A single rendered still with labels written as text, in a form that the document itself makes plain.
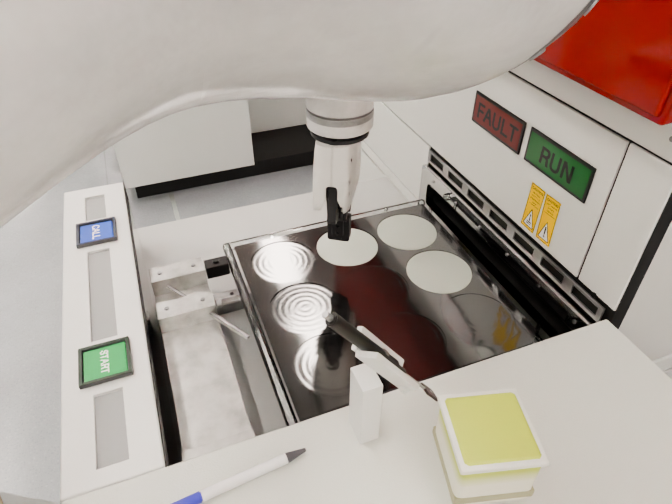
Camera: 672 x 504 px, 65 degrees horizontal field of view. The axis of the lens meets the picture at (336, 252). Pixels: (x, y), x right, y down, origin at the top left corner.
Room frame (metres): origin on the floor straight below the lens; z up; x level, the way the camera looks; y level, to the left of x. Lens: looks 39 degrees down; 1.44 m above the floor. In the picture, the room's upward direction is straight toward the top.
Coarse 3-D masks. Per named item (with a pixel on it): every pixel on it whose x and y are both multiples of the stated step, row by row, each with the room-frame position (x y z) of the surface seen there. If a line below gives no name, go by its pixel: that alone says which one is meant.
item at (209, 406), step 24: (192, 288) 0.60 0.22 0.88; (168, 336) 0.50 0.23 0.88; (192, 336) 0.50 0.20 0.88; (216, 336) 0.50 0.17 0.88; (168, 360) 0.46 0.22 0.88; (192, 360) 0.46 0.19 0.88; (216, 360) 0.46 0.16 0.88; (192, 384) 0.42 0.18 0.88; (216, 384) 0.42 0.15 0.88; (192, 408) 0.38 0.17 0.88; (216, 408) 0.38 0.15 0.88; (240, 408) 0.38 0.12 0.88; (192, 432) 0.35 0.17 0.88; (216, 432) 0.35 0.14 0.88; (240, 432) 0.35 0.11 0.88
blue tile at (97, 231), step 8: (96, 224) 0.65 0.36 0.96; (104, 224) 0.65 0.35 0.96; (112, 224) 0.65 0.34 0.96; (80, 232) 0.63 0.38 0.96; (88, 232) 0.63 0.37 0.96; (96, 232) 0.63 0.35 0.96; (104, 232) 0.63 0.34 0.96; (112, 232) 0.63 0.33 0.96; (80, 240) 0.61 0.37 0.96; (88, 240) 0.61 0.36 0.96
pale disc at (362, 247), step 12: (324, 240) 0.69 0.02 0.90; (336, 240) 0.69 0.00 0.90; (360, 240) 0.69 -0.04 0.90; (372, 240) 0.69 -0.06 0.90; (324, 252) 0.66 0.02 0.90; (336, 252) 0.66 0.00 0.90; (348, 252) 0.66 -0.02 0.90; (360, 252) 0.66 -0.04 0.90; (372, 252) 0.66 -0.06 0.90; (336, 264) 0.63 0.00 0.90; (348, 264) 0.63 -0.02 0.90
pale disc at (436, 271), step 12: (432, 252) 0.66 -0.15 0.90; (444, 252) 0.66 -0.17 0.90; (408, 264) 0.63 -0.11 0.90; (420, 264) 0.63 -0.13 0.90; (432, 264) 0.63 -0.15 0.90; (444, 264) 0.63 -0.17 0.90; (456, 264) 0.63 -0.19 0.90; (408, 276) 0.60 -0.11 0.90; (420, 276) 0.60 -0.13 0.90; (432, 276) 0.60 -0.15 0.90; (444, 276) 0.60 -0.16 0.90; (456, 276) 0.60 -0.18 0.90; (468, 276) 0.60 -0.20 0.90; (432, 288) 0.58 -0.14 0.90; (444, 288) 0.58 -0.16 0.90; (456, 288) 0.58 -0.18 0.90
